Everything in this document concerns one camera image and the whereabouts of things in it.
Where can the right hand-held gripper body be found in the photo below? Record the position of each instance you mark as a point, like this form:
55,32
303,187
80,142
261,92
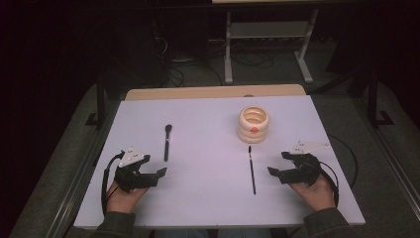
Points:
305,172

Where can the person's left hand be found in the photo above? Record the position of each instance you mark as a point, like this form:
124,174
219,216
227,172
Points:
122,201

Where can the wooden table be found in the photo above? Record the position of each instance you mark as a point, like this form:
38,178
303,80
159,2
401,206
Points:
198,92

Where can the cream ringed brush holder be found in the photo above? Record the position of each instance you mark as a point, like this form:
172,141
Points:
246,132

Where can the person's right hand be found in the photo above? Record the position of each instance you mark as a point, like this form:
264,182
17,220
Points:
318,196

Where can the white table board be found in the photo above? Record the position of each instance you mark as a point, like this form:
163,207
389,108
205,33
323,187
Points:
204,115

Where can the black metal stand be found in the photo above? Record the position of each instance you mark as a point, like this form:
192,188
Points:
100,105
373,99

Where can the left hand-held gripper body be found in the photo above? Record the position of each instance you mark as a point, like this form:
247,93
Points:
127,177

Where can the black fluffy makeup brush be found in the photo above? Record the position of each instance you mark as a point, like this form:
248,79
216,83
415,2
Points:
166,148

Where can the white metal stand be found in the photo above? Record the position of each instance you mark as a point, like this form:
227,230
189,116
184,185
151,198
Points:
264,29

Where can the thin black makeup brush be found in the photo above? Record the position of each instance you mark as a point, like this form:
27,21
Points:
252,172

